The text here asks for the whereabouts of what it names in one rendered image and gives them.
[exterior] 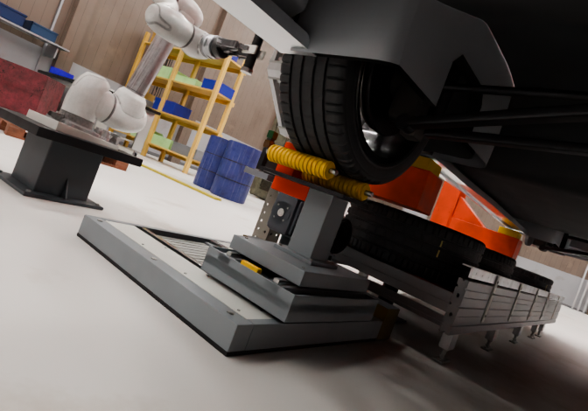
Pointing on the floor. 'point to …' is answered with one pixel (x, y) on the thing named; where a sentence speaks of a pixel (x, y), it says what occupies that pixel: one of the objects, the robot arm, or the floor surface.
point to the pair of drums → (227, 169)
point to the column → (267, 219)
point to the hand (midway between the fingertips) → (254, 52)
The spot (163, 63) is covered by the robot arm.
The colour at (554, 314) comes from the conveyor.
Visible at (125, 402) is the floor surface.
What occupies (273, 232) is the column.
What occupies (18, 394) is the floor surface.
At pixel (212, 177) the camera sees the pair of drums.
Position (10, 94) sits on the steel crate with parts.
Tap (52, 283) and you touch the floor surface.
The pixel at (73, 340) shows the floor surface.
